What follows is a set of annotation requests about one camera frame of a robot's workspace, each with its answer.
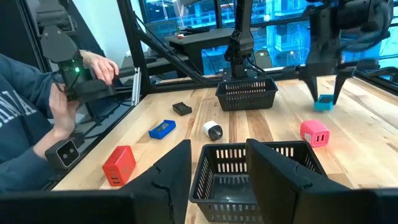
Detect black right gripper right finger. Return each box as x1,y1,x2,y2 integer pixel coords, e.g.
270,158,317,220
245,138,377,224

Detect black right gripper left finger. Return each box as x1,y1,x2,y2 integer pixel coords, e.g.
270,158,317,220
119,139,193,224

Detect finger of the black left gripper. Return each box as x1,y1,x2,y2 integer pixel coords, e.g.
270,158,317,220
299,75,320,103
332,68,356,105

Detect light blue digital clock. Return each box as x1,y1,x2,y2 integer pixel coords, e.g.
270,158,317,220
313,94,335,112

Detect pink cube charger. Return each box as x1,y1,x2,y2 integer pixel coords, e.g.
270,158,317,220
300,119,330,147

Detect large red multiport charger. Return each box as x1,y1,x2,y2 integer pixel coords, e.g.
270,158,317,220
102,145,137,187

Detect dark blue digital clock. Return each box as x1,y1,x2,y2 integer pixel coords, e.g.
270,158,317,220
148,119,177,140

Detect white and black charger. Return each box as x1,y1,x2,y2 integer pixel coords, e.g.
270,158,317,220
203,120,224,141

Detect black slotted plastic basket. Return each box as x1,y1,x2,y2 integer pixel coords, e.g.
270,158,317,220
215,77,279,112
189,141,327,224

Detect black chair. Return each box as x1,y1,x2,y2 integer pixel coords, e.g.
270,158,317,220
254,49,274,69

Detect black desk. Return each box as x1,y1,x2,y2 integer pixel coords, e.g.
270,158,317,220
164,27,236,75

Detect person's hand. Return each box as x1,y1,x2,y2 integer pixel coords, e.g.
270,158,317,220
49,83,80,138
80,49,120,86

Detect black keyboard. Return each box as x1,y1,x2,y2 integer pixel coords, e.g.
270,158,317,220
180,26,211,35

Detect person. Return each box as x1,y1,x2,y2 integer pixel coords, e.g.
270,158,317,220
0,52,81,192

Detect dark computer monitor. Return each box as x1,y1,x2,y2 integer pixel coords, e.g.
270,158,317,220
144,20,180,40

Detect silver aluminium bracket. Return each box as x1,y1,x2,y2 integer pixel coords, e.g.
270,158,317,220
131,67,142,106

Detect black two-lens camera box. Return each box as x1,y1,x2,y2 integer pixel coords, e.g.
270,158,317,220
45,139,81,170

